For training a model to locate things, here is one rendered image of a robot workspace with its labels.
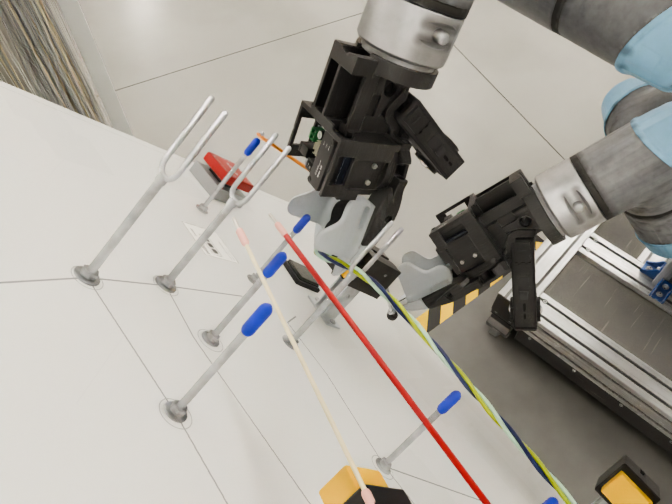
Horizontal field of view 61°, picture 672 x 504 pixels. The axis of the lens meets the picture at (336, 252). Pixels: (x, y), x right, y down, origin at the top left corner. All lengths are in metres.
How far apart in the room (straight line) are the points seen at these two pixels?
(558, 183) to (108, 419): 0.47
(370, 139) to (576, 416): 1.48
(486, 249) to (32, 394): 0.46
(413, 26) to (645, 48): 0.16
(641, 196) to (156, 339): 0.46
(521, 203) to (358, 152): 0.23
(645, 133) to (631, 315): 1.23
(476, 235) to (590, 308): 1.17
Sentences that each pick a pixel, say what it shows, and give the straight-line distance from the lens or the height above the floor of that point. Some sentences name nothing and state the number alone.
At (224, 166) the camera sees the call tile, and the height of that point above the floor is 1.13.
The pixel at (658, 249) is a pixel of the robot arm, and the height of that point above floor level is 1.11.
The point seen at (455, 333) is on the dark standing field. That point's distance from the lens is 1.86.
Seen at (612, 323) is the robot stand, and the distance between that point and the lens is 1.78.
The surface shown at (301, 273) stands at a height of 1.09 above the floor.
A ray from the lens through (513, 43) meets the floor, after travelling 2.86.
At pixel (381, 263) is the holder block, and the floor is 1.15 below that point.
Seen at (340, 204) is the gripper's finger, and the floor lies 1.21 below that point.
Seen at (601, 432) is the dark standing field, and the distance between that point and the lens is 1.87.
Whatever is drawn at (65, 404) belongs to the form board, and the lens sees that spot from 0.31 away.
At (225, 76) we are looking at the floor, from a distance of 2.61.
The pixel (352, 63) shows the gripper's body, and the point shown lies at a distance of 0.45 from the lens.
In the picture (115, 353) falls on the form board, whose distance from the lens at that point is 0.36.
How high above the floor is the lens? 1.65
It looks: 57 degrees down
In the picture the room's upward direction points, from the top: straight up
